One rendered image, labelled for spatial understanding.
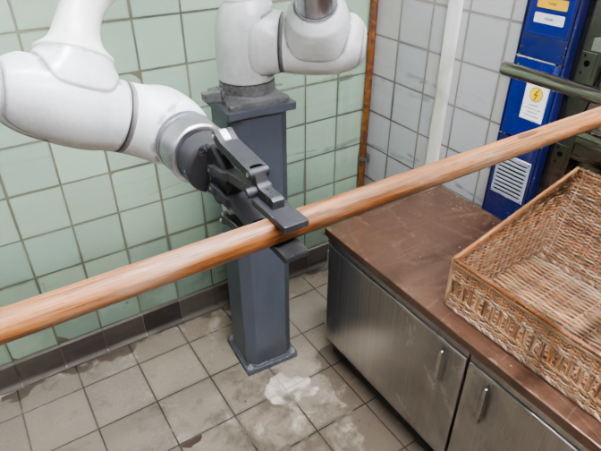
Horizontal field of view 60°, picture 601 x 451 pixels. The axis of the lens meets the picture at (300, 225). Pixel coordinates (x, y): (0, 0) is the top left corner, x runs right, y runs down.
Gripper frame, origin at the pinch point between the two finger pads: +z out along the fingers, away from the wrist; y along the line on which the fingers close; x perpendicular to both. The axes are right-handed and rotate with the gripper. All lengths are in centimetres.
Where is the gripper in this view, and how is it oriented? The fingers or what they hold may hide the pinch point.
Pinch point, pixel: (280, 226)
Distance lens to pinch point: 56.8
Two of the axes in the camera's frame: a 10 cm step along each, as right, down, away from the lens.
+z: 5.4, 4.6, -7.0
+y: 0.0, 8.3, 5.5
